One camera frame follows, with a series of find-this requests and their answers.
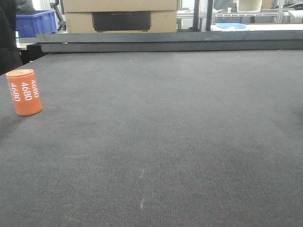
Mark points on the orange cylindrical capacitor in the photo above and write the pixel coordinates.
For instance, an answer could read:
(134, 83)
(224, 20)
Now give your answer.
(24, 91)

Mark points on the lower cardboard box black print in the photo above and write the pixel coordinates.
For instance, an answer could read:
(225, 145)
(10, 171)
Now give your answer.
(161, 22)

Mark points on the black vertical posts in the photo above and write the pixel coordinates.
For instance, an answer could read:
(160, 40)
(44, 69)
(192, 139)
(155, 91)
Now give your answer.
(197, 17)

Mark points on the light blue tray background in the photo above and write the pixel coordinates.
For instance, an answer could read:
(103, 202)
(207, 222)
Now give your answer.
(231, 26)

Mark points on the white metal shelving rack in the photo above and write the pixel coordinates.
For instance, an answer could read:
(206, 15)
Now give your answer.
(244, 11)

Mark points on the upper cardboard box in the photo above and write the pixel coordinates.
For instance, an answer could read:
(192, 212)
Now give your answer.
(118, 5)

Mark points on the blue plastic crate background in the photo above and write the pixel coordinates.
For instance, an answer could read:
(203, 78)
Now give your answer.
(43, 22)

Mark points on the person in black clothing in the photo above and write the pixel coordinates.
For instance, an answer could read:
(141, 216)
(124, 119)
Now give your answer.
(9, 54)

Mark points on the dark grey stacked boards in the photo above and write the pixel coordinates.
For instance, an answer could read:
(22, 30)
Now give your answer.
(173, 42)

